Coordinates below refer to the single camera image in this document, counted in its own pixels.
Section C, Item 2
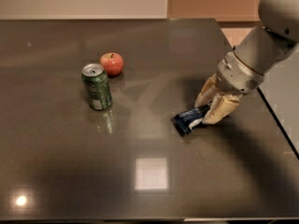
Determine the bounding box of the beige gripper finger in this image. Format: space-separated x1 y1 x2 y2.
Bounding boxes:
194 74 221 107
202 92 243 125

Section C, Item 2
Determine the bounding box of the dark blue rxbar wrapper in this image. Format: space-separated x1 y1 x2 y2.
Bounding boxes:
172 105 210 136

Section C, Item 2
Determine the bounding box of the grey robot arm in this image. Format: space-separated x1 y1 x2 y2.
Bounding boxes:
194 0 299 125

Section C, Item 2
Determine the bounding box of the grey side table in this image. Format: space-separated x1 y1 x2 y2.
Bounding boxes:
260 48 299 155

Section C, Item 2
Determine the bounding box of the red apple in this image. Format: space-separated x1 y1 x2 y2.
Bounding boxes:
100 52 124 77

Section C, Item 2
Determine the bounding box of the green soda can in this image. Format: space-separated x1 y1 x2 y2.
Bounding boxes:
81 63 112 110

